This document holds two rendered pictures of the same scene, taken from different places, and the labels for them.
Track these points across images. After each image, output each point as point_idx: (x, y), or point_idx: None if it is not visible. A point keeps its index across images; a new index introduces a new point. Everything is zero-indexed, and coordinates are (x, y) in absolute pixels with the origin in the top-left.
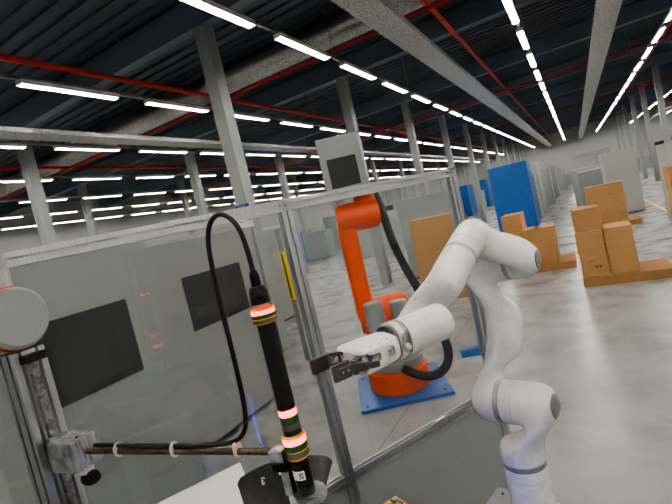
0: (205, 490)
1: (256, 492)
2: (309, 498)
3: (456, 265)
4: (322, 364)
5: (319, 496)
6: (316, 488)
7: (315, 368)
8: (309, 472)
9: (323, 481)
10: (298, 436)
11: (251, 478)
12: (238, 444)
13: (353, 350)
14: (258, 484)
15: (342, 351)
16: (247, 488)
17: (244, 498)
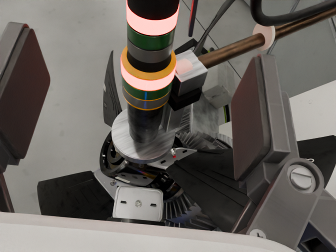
0: None
1: (299, 152)
2: (124, 122)
3: None
4: (244, 130)
5: (113, 133)
6: (136, 143)
7: (239, 95)
8: (128, 113)
9: (229, 229)
10: (122, 55)
11: (325, 149)
12: (266, 32)
13: (26, 235)
14: (308, 155)
15: (186, 228)
16: (315, 144)
17: (306, 141)
